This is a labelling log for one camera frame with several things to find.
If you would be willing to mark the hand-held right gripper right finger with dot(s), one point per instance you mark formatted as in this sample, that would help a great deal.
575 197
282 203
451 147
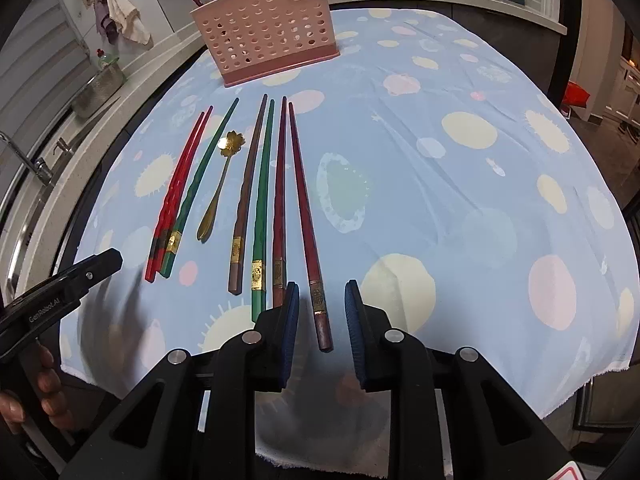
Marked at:
352 330

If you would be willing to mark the purple hanging cloth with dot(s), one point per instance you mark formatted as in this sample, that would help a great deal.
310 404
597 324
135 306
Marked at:
105 22

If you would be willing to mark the person's left hand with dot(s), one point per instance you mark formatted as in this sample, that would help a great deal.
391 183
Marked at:
52 390

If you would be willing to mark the dark red chopstick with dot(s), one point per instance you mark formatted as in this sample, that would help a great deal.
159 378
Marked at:
280 200
306 220

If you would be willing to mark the golden flower spoon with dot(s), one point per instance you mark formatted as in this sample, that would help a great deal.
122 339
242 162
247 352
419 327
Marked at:
231 144

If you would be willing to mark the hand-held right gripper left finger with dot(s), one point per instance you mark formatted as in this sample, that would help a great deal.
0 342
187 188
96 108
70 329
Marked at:
290 330

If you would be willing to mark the white hanging towel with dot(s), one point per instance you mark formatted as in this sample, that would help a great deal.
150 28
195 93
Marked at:
125 15

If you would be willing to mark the chrome faucet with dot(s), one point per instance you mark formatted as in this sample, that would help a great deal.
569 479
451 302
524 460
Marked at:
35 165

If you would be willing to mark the metal strainer basket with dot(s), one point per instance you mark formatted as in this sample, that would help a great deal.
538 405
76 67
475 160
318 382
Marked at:
97 92

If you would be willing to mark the dotted blue tablecloth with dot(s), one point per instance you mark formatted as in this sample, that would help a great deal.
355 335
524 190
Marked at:
425 210

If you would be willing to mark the grey window blinds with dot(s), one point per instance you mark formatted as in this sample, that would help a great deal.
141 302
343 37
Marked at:
30 75

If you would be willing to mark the pink perforated utensil holder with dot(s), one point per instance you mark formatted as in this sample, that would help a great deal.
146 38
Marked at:
270 35

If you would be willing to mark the dark lower cabinet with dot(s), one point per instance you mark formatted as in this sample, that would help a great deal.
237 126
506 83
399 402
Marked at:
525 60

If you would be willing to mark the red bag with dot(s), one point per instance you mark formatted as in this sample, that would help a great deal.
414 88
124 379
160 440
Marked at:
577 97

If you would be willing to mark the green chopstick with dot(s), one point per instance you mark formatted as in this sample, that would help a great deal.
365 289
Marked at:
263 210
205 170

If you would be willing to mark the brown chopstick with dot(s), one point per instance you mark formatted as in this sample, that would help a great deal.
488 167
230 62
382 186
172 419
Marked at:
247 185

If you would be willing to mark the green dish soap bottle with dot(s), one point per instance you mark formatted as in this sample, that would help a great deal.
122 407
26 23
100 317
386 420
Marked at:
106 62

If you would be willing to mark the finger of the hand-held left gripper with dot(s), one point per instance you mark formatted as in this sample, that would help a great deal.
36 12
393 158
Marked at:
95 267

